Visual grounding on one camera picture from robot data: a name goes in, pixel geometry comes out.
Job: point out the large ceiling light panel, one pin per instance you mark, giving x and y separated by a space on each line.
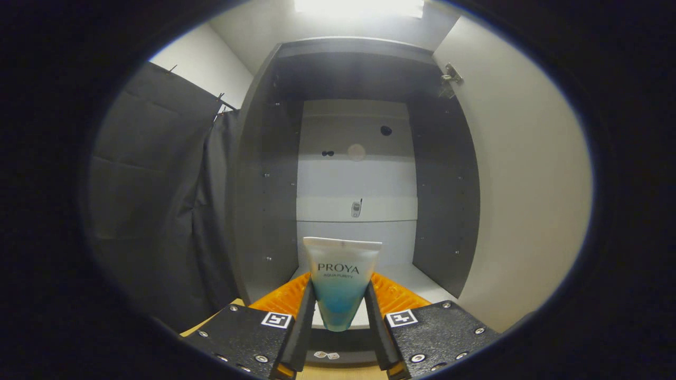
359 6

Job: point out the black backdrop cloth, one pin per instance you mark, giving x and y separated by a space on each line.
148 200

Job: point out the dark grey cabinet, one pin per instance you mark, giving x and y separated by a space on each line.
264 184

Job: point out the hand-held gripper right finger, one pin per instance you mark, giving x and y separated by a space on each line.
438 332

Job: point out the white blue cosmetic tube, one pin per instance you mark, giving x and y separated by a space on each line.
340 285

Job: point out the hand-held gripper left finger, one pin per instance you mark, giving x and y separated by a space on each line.
248 338

